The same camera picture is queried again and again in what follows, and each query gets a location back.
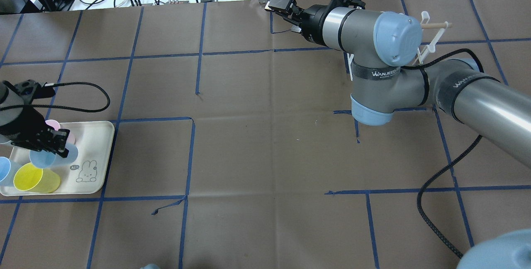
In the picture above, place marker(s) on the beige serving tray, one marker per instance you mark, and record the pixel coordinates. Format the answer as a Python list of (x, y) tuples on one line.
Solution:
[(87, 173)]

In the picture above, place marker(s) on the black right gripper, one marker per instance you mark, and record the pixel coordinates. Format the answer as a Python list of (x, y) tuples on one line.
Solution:
[(314, 19)]

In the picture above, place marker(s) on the light blue cup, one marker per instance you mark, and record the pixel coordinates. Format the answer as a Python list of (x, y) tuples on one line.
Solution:
[(8, 169), (45, 159)]

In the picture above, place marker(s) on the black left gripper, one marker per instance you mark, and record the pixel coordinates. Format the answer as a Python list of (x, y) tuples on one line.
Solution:
[(21, 127)]

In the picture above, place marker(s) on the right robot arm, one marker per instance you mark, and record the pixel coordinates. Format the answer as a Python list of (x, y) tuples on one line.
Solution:
[(388, 72)]

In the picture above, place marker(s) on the yellow plastic cup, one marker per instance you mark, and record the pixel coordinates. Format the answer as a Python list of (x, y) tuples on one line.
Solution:
[(36, 180)]

